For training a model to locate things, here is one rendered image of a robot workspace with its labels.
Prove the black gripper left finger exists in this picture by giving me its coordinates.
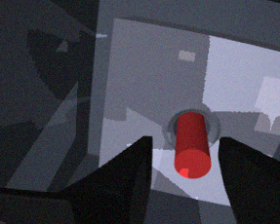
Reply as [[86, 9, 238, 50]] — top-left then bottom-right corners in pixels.
[[0, 135, 152, 224]]

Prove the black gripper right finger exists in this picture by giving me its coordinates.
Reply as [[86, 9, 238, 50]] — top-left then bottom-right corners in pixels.
[[218, 138, 280, 224]]

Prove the red peg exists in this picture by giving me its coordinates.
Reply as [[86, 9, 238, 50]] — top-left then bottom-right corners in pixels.
[[175, 112, 211, 179]]

